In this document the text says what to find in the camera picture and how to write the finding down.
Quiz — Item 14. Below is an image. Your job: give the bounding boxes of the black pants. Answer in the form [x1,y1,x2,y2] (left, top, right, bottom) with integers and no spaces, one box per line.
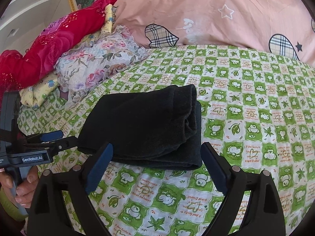
[77,85,202,171]

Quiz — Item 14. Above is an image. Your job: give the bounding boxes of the left hand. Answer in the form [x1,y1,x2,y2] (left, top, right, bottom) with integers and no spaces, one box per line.
[1,166,39,209]

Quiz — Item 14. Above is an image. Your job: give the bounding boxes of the yellow patterned cloth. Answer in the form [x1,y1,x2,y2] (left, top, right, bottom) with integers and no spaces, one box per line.
[19,4,115,108]

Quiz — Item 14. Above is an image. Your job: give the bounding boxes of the floral ruffled pillow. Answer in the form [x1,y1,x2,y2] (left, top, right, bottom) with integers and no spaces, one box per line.
[55,25,148,109]

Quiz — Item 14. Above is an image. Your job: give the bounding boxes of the red sequined blanket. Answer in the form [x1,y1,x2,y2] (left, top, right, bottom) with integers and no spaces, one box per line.
[1,0,117,95]

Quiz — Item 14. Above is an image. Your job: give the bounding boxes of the pink heart-print quilt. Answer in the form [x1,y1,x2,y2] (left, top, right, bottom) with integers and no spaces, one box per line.
[115,0,314,65]

